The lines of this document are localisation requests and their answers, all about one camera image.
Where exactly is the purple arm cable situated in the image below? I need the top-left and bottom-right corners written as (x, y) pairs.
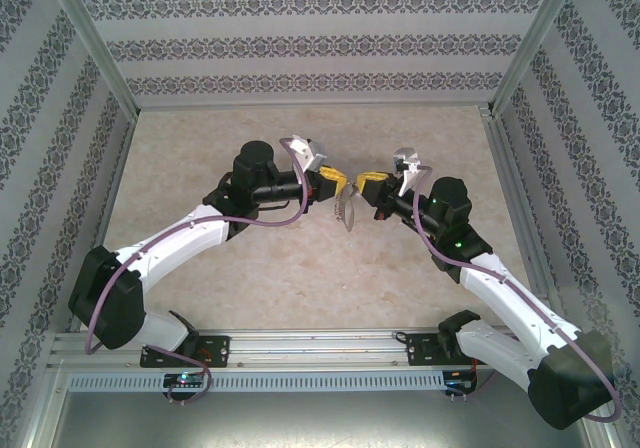
top-left (412, 164), bottom-right (624, 424)
top-left (84, 137), bottom-right (314, 405)

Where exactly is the grey slotted cable duct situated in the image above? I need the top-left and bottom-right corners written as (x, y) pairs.
top-left (67, 370), bottom-right (446, 394)

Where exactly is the small green circuit board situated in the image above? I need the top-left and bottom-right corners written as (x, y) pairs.
top-left (164, 372), bottom-right (206, 389)
top-left (444, 370), bottom-right (476, 394)

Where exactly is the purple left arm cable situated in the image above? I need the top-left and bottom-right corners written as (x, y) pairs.
top-left (84, 137), bottom-right (314, 405)

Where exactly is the metal key holder with rings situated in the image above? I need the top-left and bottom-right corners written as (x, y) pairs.
top-left (332, 182), bottom-right (359, 232)

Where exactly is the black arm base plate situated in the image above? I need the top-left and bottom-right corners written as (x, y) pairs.
top-left (139, 335), bottom-right (232, 369)
top-left (405, 332), bottom-right (499, 368)

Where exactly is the aluminium table side rail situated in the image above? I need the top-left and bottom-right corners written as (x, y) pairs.
top-left (479, 106), bottom-right (569, 329)

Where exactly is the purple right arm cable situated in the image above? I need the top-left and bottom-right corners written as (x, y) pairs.
top-left (412, 164), bottom-right (624, 424)

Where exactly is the aluminium frame corner post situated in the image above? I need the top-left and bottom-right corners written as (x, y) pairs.
top-left (41, 0), bottom-right (140, 115)
top-left (491, 0), bottom-right (585, 115)

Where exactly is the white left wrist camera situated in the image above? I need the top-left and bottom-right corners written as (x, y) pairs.
top-left (289, 135), bottom-right (330, 173)

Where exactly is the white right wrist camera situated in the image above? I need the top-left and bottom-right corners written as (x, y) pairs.
top-left (393, 146), bottom-right (425, 205)

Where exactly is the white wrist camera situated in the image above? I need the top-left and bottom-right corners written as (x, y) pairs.
top-left (393, 146), bottom-right (425, 205)
top-left (289, 135), bottom-right (330, 173)

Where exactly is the grey metal sheet panel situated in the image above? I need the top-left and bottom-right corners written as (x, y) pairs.
top-left (49, 391), bottom-right (609, 448)

